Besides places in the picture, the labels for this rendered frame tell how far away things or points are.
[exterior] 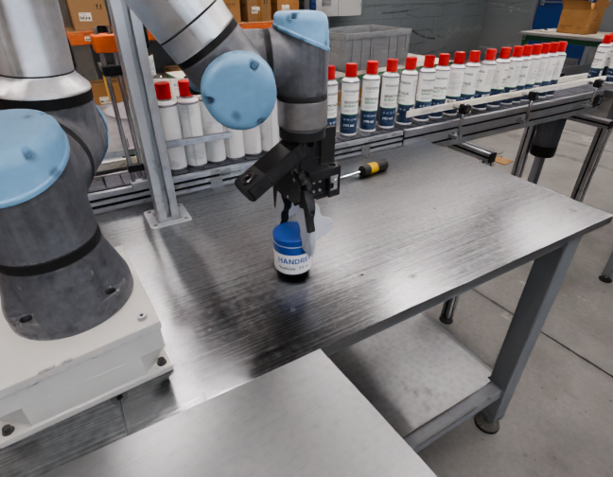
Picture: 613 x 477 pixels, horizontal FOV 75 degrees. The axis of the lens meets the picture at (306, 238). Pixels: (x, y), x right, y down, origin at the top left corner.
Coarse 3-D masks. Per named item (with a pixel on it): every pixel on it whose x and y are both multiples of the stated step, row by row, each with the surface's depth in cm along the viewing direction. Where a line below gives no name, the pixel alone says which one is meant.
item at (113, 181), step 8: (376, 128) 129; (336, 136) 122; (360, 136) 122; (368, 136) 123; (264, 152) 110; (232, 160) 106; (240, 160) 106; (248, 160) 106; (192, 168) 101; (200, 168) 101; (208, 168) 101; (104, 176) 97; (112, 176) 97; (120, 176) 98; (128, 176) 97; (136, 176) 97; (96, 184) 93; (104, 184) 95; (112, 184) 93; (120, 184) 93; (128, 184) 93; (88, 192) 91
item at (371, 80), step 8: (368, 64) 115; (376, 64) 115; (368, 72) 116; (376, 72) 116; (368, 80) 117; (376, 80) 116; (368, 88) 118; (376, 88) 118; (368, 96) 119; (376, 96) 119; (368, 104) 120; (376, 104) 121; (360, 112) 123; (368, 112) 121; (376, 112) 122; (360, 120) 124; (368, 120) 122; (376, 120) 124; (360, 128) 125; (368, 128) 124
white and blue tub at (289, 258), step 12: (276, 228) 70; (288, 228) 70; (276, 240) 68; (288, 240) 67; (300, 240) 67; (276, 252) 69; (288, 252) 68; (300, 252) 68; (276, 264) 71; (288, 264) 69; (300, 264) 69
